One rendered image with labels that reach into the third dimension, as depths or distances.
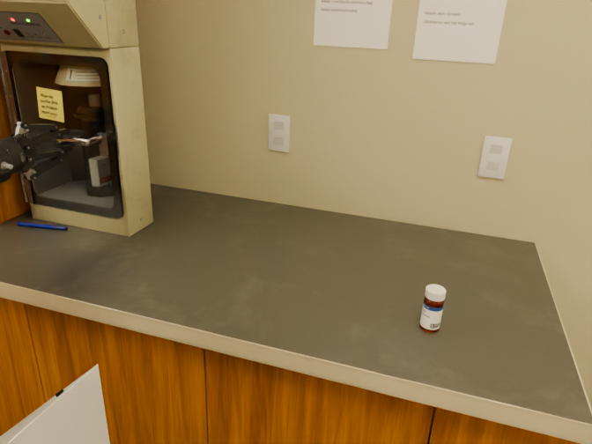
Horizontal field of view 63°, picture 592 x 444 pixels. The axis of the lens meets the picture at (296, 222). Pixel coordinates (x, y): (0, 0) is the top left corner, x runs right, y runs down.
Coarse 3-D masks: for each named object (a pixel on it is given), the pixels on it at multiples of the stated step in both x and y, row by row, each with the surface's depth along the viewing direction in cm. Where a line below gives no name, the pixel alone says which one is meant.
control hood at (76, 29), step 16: (0, 0) 99; (16, 0) 98; (32, 0) 97; (48, 0) 96; (64, 0) 95; (80, 0) 98; (96, 0) 102; (48, 16) 100; (64, 16) 99; (80, 16) 98; (96, 16) 103; (64, 32) 104; (80, 32) 102; (96, 32) 103
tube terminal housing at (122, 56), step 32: (128, 0) 112; (128, 32) 113; (128, 64) 115; (128, 96) 117; (128, 128) 119; (128, 160) 121; (128, 192) 123; (64, 224) 132; (96, 224) 129; (128, 224) 125
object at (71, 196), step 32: (32, 64) 115; (64, 64) 112; (96, 64) 110; (32, 96) 118; (64, 96) 115; (96, 96) 113; (64, 128) 119; (96, 128) 116; (64, 160) 123; (96, 160) 120; (32, 192) 130; (64, 192) 127; (96, 192) 123
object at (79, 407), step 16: (96, 368) 46; (80, 384) 44; (96, 384) 46; (48, 400) 50; (64, 400) 42; (80, 400) 44; (96, 400) 46; (32, 416) 46; (48, 416) 41; (64, 416) 43; (80, 416) 45; (96, 416) 47; (16, 432) 41; (32, 432) 39; (48, 432) 41; (64, 432) 43; (80, 432) 45; (96, 432) 47
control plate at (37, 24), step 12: (0, 12) 103; (12, 12) 102; (24, 12) 101; (0, 24) 107; (12, 24) 106; (24, 24) 105; (36, 24) 104; (0, 36) 112; (12, 36) 110; (36, 36) 108; (48, 36) 107
